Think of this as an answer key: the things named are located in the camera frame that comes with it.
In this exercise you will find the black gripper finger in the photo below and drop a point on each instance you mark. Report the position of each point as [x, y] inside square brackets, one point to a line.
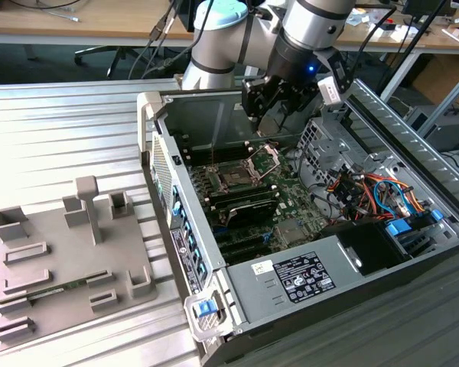
[304, 97]
[258, 95]

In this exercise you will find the black RAM slot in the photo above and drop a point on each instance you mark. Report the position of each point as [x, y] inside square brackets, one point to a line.
[239, 192]
[248, 199]

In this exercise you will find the brown cardboard box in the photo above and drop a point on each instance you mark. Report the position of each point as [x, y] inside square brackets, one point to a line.
[443, 76]

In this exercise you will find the grey power supply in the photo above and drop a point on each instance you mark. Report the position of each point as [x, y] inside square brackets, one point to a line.
[252, 302]

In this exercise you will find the grey parts rack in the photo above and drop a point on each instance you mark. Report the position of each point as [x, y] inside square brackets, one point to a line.
[61, 252]

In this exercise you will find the small brown box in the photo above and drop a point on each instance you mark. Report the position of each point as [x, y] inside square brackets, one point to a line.
[457, 34]

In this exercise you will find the cluttered wooden desk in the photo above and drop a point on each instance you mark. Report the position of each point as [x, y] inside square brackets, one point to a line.
[436, 44]

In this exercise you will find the perforated metal drive cage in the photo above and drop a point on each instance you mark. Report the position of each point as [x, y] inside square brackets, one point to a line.
[329, 149]

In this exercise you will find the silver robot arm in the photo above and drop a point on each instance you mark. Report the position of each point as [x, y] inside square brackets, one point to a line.
[222, 42]

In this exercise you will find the open grey PC case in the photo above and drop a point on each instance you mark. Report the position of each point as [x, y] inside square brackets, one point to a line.
[199, 114]

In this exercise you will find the small blue drive clip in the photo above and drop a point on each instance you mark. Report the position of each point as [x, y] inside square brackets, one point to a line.
[436, 214]

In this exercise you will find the CPU socket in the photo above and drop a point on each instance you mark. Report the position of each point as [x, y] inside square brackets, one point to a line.
[235, 179]

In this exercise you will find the blue slot clip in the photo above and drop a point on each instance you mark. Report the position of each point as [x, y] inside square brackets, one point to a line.
[202, 268]
[175, 194]
[193, 244]
[178, 213]
[187, 229]

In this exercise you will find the blue case latch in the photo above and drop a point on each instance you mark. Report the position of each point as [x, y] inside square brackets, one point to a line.
[206, 307]

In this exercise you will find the thin metal locking lever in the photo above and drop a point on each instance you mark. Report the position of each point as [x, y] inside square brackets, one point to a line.
[213, 154]

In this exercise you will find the small white box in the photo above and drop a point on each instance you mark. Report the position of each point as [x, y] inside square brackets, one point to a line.
[399, 34]

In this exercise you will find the green RAM stick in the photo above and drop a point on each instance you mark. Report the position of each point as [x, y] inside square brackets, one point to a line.
[72, 283]

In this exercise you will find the black office chair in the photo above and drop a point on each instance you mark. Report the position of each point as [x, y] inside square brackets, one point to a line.
[119, 53]

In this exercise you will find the large blue drive clip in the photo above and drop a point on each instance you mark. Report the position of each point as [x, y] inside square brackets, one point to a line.
[398, 228]

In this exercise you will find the green motherboard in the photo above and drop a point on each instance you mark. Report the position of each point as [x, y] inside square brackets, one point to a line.
[294, 206]

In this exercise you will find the grey computer box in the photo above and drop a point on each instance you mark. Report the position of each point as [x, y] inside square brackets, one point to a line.
[440, 126]

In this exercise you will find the black tripod pole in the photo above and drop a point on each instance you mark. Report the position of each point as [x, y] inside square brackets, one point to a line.
[413, 44]

